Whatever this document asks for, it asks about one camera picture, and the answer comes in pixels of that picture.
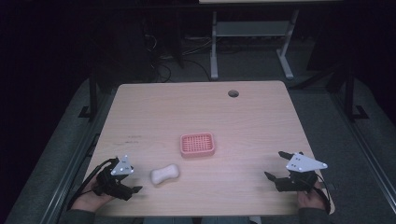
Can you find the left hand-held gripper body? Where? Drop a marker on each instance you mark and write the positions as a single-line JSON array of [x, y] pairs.
[[109, 183]]

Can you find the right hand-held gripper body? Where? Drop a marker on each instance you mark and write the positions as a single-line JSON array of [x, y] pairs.
[[300, 179]]

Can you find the white soap bar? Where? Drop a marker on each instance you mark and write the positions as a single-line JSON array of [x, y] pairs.
[[165, 174]]

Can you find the pink soap dish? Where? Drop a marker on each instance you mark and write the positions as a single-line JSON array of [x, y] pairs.
[[197, 144]]

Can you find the person's right hand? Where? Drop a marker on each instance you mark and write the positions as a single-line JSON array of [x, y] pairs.
[[308, 199]]

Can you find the person's left hand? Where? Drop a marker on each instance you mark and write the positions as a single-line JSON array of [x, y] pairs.
[[90, 199]]

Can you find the black metal stand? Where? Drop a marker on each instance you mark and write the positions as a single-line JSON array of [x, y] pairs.
[[92, 93], [350, 93]]

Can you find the white metal desk frame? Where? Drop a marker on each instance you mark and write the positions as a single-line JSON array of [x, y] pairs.
[[249, 29]]

